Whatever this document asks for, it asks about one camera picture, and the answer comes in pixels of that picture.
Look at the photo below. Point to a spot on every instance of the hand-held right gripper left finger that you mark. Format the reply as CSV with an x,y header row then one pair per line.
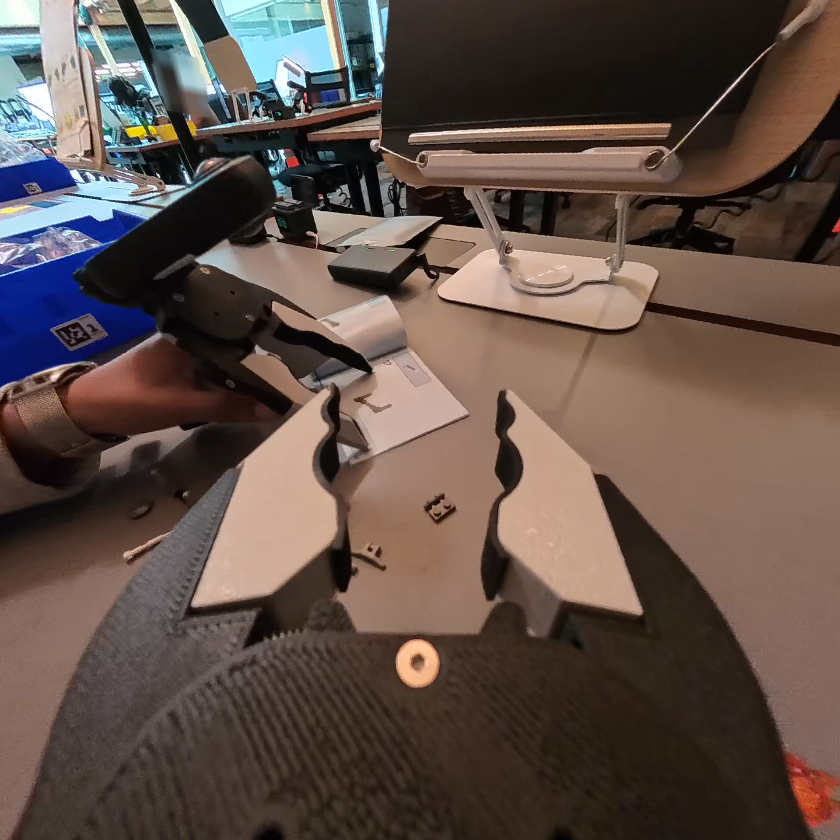
x,y
275,525

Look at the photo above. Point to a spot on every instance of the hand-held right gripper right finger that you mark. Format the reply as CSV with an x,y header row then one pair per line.
x,y
564,538

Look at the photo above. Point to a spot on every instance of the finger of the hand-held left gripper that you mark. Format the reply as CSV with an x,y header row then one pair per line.
x,y
275,377
328,348

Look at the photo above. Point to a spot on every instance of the lego instruction booklet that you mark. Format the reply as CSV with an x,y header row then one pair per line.
x,y
420,407

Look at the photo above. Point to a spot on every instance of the person's left forearm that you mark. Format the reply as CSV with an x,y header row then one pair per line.
x,y
26,472

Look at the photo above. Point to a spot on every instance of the dark grey lego plate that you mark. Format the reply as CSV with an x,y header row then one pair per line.
x,y
441,506

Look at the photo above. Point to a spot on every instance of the white flexible lego tube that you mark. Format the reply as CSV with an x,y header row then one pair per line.
x,y
148,546

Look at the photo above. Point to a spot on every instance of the flame lego minifigure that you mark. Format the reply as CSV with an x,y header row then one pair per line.
x,y
814,787

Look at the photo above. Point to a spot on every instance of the person's left hand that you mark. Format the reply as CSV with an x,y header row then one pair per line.
x,y
144,387

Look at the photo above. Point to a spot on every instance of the black power bank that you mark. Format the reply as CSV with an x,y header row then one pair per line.
x,y
371,266

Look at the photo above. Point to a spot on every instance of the small black timer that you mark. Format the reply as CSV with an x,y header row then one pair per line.
x,y
292,220

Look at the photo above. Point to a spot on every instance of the grey plastic pouch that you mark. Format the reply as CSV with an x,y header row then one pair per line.
x,y
400,229

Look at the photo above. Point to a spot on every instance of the blue plastic bin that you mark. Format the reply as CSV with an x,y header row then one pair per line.
x,y
33,177
39,289

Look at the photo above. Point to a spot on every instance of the wooden office desk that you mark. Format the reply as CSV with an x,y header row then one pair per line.
x,y
282,124

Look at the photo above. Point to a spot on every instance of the silver wristwatch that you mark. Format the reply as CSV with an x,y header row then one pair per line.
x,y
39,407

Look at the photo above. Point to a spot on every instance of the cardboard box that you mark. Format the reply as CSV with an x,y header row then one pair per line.
x,y
69,79

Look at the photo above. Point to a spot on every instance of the black laptop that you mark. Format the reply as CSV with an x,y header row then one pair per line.
x,y
577,59

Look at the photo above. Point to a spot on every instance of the curved wooden panel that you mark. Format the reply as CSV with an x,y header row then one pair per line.
x,y
787,118

